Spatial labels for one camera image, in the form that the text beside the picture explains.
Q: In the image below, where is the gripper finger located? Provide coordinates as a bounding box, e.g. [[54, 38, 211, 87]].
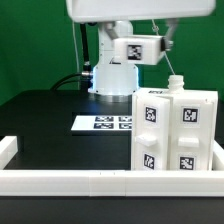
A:
[[104, 22, 119, 41], [162, 18, 179, 51]]

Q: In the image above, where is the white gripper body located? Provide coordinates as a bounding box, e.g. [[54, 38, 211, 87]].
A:
[[66, 0, 216, 23]]

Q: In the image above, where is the white cabinet top block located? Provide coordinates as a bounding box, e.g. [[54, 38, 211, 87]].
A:
[[113, 35, 165, 65]]

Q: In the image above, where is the white cabinet body box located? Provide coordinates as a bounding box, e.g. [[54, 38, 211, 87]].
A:
[[132, 75, 218, 170]]

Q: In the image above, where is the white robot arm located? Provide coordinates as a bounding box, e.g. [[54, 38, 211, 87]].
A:
[[66, 0, 216, 101]]

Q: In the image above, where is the white U-shaped fence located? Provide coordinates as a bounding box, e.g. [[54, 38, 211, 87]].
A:
[[0, 136, 224, 197]]

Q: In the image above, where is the white thin cable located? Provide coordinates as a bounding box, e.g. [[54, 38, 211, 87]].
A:
[[71, 21, 83, 90]]

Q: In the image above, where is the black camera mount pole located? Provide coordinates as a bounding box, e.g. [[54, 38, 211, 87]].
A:
[[80, 23, 92, 79]]

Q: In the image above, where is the black cable bundle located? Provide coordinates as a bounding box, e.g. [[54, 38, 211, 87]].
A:
[[50, 73, 93, 91]]

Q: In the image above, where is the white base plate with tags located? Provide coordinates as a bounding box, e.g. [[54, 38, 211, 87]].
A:
[[71, 115, 132, 131]]

